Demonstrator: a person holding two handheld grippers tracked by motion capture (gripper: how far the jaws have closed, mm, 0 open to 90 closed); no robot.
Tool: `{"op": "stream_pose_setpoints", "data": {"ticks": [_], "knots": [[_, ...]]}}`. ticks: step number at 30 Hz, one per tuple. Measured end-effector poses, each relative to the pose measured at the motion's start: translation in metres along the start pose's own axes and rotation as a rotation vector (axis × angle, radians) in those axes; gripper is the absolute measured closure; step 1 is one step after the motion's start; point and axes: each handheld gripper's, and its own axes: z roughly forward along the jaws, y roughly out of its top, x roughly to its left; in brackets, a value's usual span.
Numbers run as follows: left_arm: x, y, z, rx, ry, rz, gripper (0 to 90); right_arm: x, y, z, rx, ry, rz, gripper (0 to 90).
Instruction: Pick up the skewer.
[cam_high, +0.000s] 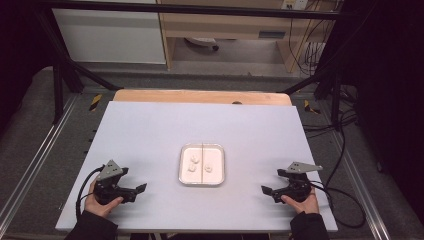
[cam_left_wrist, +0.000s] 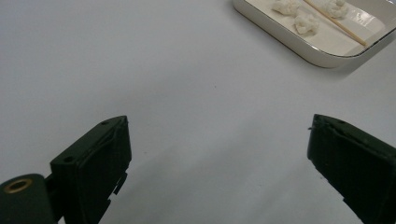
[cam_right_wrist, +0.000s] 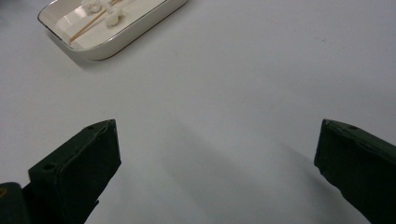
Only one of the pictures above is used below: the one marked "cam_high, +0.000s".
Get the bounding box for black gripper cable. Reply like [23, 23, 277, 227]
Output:
[75, 165, 106, 222]
[309, 180, 367, 230]

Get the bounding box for person's right hand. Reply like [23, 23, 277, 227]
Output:
[280, 188, 321, 215]

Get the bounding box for aluminium rail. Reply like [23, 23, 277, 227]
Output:
[0, 94, 80, 222]
[328, 131, 392, 240]

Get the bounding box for white square tray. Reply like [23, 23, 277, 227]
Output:
[178, 143, 226, 187]

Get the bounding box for black floor cable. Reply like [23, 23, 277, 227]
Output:
[302, 109, 359, 189]

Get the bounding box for black metal stand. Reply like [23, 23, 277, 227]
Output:
[33, 6, 125, 125]
[281, 9, 359, 126]

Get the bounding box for person's left hand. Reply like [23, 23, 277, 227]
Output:
[84, 191, 125, 220]

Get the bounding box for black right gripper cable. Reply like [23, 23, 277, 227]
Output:
[309, 180, 367, 230]

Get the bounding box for wooden skewer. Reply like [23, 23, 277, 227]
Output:
[200, 143, 205, 184]

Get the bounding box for yellow black tape strip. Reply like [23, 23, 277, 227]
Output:
[88, 93, 103, 112]
[303, 99, 322, 115]

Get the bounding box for wooden desk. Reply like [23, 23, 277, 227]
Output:
[156, 0, 343, 74]

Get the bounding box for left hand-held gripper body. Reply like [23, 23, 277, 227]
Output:
[93, 159, 130, 205]

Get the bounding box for white cabinet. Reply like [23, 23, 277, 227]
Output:
[51, 8, 167, 65]

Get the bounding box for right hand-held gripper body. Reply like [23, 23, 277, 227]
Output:
[277, 161, 324, 204]

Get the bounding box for black metal frame bar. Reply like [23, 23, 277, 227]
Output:
[36, 0, 351, 20]

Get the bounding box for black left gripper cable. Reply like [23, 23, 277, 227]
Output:
[75, 165, 106, 222]

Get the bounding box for white power strip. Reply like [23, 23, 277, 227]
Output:
[281, 0, 310, 11]

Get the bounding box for hanging black cables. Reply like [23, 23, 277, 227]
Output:
[287, 9, 336, 77]

